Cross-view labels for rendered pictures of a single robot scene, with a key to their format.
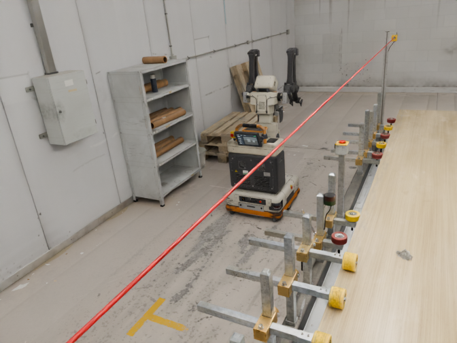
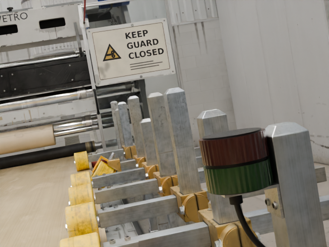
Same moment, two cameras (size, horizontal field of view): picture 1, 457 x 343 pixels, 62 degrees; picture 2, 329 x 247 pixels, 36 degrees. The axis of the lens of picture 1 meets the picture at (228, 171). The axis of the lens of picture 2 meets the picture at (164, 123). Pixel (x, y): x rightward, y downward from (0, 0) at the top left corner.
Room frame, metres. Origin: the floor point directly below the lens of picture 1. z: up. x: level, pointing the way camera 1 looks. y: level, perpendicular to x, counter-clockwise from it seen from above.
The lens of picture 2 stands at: (2.07, -0.83, 1.16)
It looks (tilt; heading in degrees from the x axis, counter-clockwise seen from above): 3 degrees down; 142
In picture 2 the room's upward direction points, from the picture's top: 10 degrees counter-clockwise
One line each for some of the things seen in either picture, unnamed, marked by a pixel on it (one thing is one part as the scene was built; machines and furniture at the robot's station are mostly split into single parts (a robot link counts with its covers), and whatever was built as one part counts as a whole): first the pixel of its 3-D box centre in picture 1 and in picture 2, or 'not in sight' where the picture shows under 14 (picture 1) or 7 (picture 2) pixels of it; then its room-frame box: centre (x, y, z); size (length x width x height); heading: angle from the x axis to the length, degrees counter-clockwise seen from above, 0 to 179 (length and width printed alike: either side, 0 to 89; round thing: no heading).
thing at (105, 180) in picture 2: not in sight; (164, 167); (0.88, 0.07, 0.95); 0.50 x 0.04 x 0.04; 61
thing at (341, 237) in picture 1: (339, 243); not in sight; (1.68, -0.54, 0.85); 0.08 x 0.08 x 0.11
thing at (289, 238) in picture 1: (290, 282); (194, 213); (1.33, -0.22, 0.93); 0.04 x 0.04 x 0.48; 61
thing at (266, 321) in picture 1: (266, 322); (168, 184); (1.09, -0.09, 0.95); 0.14 x 0.06 x 0.05; 151
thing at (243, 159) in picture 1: (257, 158); not in sight; (3.71, -0.31, 0.59); 0.55 x 0.34 x 0.83; 60
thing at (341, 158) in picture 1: (341, 186); not in sight; (2.21, -0.72, 0.93); 0.05 x 0.05 x 0.45; 61
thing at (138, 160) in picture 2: not in sight; (143, 162); (0.66, 0.16, 0.95); 0.14 x 0.06 x 0.05; 151
